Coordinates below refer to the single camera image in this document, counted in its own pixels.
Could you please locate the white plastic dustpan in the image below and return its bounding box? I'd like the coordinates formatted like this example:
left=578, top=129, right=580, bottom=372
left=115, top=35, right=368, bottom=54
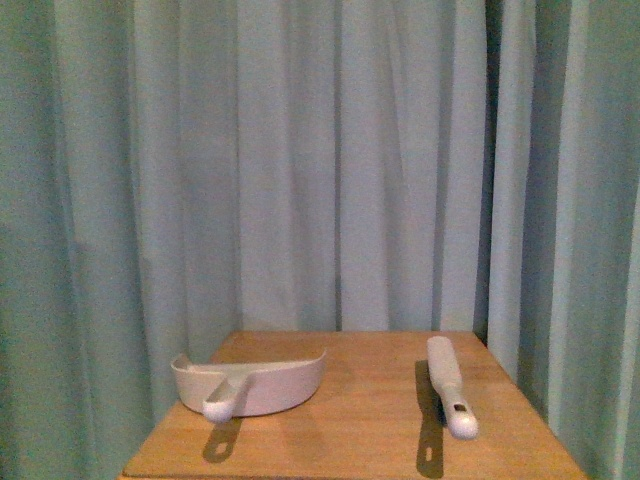
left=171, top=351, right=328, bottom=424

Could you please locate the white hand brush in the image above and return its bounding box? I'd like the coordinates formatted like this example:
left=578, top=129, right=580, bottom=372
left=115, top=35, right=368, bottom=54
left=427, top=336, right=479, bottom=440

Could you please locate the teal curtain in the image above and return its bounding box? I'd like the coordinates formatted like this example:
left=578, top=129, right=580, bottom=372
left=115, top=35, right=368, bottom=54
left=1, top=1, right=639, bottom=479

